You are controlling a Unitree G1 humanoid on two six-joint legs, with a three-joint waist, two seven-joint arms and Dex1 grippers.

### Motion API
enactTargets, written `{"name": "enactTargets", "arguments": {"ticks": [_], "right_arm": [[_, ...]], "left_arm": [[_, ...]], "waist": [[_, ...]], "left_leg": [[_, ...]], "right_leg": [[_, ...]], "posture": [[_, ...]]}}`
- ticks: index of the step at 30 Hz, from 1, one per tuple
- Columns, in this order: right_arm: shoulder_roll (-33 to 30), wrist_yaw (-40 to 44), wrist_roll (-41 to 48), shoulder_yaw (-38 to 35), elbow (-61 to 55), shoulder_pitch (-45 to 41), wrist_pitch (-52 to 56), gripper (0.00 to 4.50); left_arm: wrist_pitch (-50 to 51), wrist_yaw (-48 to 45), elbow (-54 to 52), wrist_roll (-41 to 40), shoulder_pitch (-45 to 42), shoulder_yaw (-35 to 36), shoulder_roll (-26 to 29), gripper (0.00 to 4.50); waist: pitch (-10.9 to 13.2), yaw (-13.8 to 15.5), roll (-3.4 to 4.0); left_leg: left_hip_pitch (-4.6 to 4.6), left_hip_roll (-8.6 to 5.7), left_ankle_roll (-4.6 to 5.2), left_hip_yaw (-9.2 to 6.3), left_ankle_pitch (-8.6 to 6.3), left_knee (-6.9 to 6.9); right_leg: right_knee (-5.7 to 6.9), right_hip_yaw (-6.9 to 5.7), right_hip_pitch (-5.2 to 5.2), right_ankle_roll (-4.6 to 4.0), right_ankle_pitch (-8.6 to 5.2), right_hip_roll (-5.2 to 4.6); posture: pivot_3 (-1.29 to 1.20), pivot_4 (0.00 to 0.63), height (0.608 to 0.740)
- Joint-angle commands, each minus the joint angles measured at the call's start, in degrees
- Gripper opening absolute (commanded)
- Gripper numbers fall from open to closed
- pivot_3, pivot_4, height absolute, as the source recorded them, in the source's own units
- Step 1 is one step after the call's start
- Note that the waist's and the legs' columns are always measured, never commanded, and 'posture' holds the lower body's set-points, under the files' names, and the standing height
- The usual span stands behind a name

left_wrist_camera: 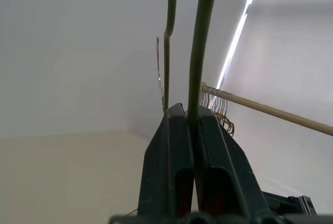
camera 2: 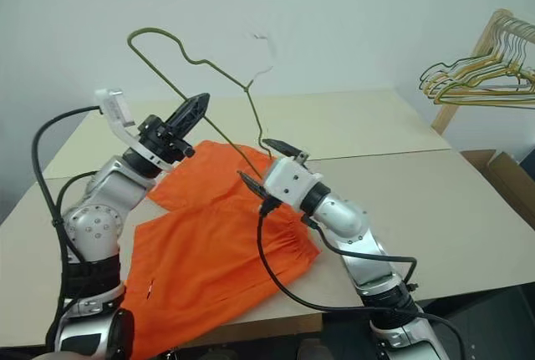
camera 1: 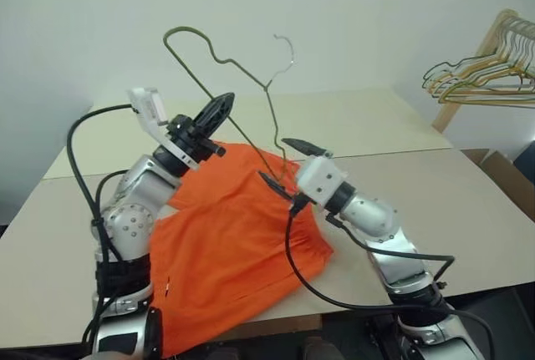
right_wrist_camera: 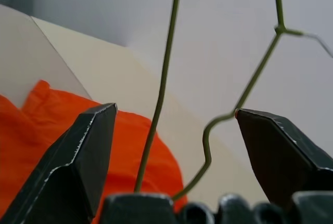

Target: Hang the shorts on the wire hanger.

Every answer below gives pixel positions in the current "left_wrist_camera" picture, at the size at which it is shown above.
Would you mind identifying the white ceiling light strip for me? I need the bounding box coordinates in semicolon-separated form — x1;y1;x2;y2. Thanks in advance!
215;0;262;91

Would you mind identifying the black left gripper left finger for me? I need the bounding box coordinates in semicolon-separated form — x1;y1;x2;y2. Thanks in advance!
137;102;196;217

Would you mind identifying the wooden clothes rod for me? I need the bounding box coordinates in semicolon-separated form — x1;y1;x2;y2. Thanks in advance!
200;82;333;137

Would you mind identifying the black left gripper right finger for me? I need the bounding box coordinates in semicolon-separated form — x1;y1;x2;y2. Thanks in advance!
195;105;273;217

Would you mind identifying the bunch of brass hanger hooks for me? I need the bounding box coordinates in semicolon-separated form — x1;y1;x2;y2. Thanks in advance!
199;88;236;138

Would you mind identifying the green wire hanger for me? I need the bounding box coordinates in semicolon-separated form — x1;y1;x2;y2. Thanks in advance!
161;0;220;131

